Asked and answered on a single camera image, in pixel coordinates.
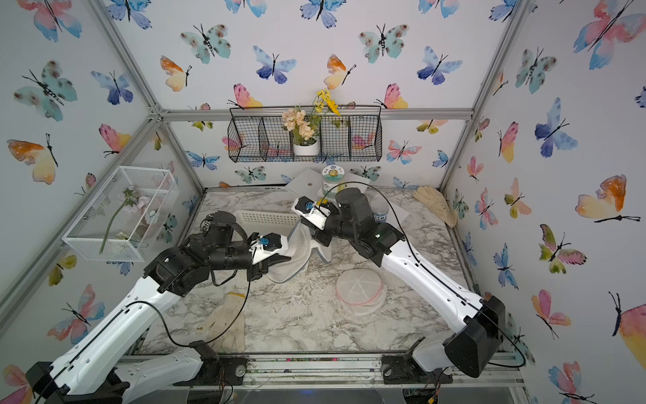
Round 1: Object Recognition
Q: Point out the white plastic basket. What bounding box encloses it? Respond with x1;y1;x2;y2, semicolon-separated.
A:
234;210;299;237

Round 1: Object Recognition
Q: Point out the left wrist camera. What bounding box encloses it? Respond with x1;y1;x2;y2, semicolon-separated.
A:
250;232;289;264

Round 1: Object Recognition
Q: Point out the blue label jar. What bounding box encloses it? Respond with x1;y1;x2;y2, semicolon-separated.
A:
370;199;390;223

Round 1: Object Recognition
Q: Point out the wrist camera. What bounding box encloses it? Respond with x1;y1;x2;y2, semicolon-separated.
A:
292;196;331;231
250;232;289;264

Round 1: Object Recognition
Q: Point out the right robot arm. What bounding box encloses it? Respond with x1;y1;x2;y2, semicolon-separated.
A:
292;188;506;378

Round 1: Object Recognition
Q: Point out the white mesh wall box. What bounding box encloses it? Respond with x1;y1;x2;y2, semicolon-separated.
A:
62;166;179;263

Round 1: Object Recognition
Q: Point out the green label jar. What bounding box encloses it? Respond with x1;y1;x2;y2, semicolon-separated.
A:
321;164;346;192

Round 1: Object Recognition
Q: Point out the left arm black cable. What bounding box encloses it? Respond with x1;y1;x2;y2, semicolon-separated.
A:
34;279;252;404

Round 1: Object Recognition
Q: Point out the black wire wall basket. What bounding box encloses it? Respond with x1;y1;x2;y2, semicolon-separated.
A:
223;104;383;164

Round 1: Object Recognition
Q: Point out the white mesh laundry bag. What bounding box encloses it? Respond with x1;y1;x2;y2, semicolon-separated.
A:
336;269;388;317

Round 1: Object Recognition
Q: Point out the pink artificial flower stem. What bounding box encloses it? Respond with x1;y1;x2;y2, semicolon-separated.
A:
98;186;140;255

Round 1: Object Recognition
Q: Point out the white tiered shelf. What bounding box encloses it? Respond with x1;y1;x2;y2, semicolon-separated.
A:
286;168;409;226

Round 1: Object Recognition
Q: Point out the artificial flower bouquet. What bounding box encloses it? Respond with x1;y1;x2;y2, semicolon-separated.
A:
282;89;341;145

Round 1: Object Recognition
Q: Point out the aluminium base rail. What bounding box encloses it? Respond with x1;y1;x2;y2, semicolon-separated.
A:
125;352;521;392

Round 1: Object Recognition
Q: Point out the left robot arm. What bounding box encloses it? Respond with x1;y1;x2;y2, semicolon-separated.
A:
26;211;294;403

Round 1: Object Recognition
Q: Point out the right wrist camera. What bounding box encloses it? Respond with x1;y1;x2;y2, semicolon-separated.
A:
292;196;331;231

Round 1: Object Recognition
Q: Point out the white flower pot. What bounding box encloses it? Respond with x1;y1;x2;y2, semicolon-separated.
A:
293;138;321;157

